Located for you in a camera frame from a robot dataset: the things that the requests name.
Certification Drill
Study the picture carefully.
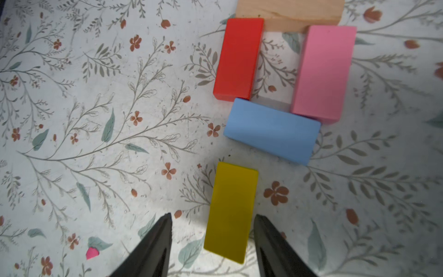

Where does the light blue block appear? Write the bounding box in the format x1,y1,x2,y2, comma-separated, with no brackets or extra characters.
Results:
224,98,321,166

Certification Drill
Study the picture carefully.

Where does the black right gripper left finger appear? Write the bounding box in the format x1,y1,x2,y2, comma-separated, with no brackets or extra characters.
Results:
111,213,173,277

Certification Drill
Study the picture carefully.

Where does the red block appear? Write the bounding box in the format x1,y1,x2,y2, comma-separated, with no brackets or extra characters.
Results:
213,18,264,102

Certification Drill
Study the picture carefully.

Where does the numbered wood block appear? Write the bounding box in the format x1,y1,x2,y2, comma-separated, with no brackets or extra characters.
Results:
235,0,345,33

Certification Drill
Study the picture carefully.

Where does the pink block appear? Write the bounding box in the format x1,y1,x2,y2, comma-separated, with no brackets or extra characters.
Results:
290,25,357,124

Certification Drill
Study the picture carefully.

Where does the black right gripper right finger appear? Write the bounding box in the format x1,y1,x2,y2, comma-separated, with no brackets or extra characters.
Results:
253,215,317,277

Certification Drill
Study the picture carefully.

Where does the yellow block front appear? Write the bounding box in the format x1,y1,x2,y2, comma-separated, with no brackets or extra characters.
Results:
204,162,259,264

